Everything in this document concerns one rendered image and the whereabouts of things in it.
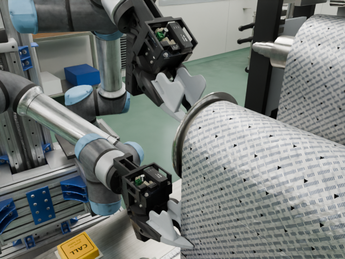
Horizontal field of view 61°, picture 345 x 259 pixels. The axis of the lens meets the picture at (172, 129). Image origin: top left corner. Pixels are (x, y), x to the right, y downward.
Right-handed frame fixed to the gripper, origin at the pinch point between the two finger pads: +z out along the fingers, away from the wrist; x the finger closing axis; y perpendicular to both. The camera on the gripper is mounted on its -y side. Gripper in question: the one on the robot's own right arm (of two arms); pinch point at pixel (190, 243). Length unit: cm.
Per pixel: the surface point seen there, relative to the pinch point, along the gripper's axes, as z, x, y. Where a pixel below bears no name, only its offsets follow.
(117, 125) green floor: -232, 116, -109
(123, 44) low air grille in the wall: -355, 206, -56
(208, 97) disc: -2.6, 5.0, 23.0
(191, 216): 0.4, -0.3, 6.5
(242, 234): 9.2, -0.3, 10.1
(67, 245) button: -27.9, -11.4, -16.6
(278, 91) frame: -11.6, 40.4, 12.6
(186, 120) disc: -2.6, 0.9, 20.8
